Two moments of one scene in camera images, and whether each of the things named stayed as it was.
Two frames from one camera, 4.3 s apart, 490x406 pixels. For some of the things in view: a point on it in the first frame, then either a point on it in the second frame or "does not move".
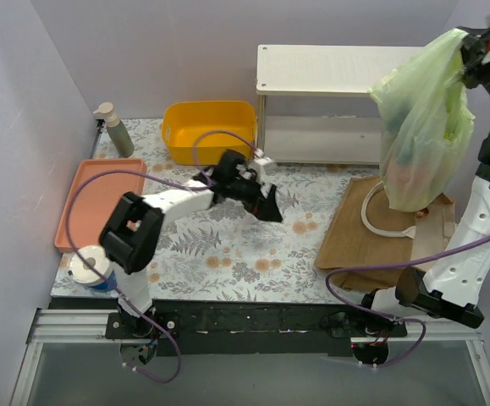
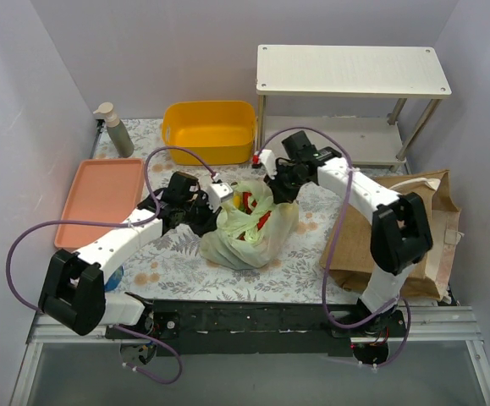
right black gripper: x=470 y=52 → x=281 y=186
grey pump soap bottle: x=116 y=131 does not move
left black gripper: x=260 y=197 → x=205 y=216
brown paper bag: x=366 y=231 does not move
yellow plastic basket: x=197 y=133 does not move
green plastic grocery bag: x=426 y=122 → x=252 y=229
